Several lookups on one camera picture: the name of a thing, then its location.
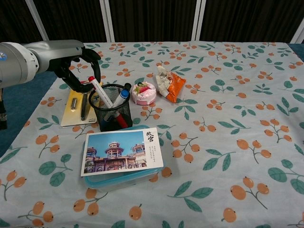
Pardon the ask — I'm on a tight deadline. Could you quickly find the yellow card tool package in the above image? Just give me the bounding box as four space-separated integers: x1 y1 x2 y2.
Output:
60 80 103 127

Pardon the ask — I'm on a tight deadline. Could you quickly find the white partition frame post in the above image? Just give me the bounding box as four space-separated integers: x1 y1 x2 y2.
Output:
191 0 206 41
290 20 304 44
25 0 50 41
99 0 115 43

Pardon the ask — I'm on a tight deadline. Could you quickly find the fruit print tablecloth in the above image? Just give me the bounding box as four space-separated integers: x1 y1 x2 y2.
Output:
0 41 304 228

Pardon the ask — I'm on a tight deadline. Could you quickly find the pink toy cake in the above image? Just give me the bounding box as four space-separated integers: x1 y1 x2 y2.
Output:
132 82 157 106

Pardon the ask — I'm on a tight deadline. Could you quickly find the black mesh pen holder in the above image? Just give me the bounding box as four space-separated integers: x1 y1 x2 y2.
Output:
88 84 133 132

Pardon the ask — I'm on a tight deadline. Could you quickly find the orange white snack bag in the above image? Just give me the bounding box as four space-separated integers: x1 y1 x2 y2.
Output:
155 66 187 103

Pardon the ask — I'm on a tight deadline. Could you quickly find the blue lid plastic container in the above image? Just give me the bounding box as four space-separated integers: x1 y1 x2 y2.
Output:
83 124 164 190

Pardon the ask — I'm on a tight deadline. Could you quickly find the palace picture postcard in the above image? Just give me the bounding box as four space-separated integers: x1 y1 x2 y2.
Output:
80 127 164 177

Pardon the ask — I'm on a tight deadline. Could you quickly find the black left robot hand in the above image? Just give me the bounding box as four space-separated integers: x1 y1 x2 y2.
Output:
48 48 102 94

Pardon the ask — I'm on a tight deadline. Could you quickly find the white marker red cap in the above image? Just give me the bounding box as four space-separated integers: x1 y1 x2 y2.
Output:
87 76 114 108

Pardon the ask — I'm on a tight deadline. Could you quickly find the white marker blue cap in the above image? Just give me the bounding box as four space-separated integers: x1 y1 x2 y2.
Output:
112 89 130 108

